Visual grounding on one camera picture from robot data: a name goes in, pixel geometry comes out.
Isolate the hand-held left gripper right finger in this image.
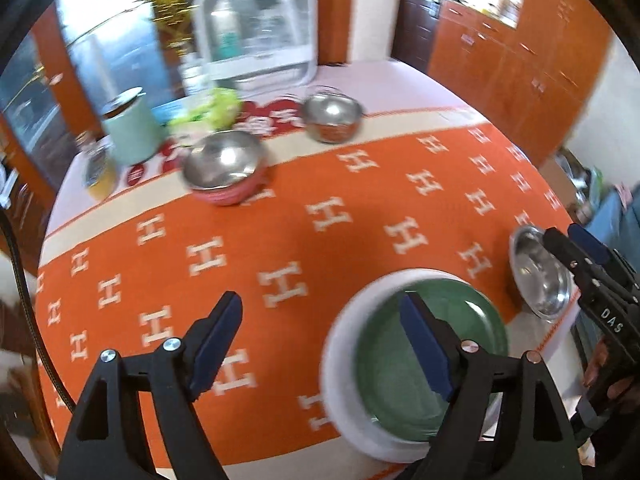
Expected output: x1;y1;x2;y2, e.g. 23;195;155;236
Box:
399;294;586;480

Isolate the pink-bottomed steel bowl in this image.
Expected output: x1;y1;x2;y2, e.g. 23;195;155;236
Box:
181;130;268;207

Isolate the orange patterned tablecloth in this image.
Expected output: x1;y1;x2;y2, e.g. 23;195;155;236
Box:
35;105;576;480

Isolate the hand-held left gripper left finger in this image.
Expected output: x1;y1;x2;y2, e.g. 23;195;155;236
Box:
57;290;244;480

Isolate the mint green canister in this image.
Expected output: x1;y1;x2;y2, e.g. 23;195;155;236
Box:
102;87;168;166

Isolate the small steel bowl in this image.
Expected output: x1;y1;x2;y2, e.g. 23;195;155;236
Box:
301;92;364;144

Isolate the yellow glass jar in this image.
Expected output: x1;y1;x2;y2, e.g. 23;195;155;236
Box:
80;132;118;201

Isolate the black braided cable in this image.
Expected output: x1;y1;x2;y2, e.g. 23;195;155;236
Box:
0;207;76;413

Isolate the gold door ornament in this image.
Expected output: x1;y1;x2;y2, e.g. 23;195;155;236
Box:
142;0;201;56

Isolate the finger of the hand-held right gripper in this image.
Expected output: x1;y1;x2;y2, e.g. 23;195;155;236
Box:
567;222;640;306
543;227;599;307

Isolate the red printed table mat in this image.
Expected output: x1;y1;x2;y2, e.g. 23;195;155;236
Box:
115;97;306;186

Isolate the white storage box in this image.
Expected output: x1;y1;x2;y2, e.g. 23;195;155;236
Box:
192;0;318;93

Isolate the wooden wall cabinet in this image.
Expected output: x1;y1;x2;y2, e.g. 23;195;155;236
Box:
427;0;616;166

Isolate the large steel bowl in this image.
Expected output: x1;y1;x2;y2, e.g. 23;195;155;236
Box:
509;225;576;323

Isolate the green plate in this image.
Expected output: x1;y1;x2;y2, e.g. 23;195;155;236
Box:
354;280;508;441

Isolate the person's right hand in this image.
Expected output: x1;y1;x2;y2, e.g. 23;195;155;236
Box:
582;339;640;397

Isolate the plain white plate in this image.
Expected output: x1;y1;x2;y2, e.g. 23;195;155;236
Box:
322;267;511;463

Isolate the dark wooden door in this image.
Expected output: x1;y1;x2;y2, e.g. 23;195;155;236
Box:
392;0;446;73

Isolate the white bottle teal label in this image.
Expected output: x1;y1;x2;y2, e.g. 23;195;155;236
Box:
215;0;241;61

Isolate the cardboard box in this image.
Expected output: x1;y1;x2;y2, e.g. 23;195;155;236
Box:
540;147;608;221

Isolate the green wet wipes pack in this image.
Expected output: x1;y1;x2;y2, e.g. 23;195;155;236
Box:
170;87;241;128

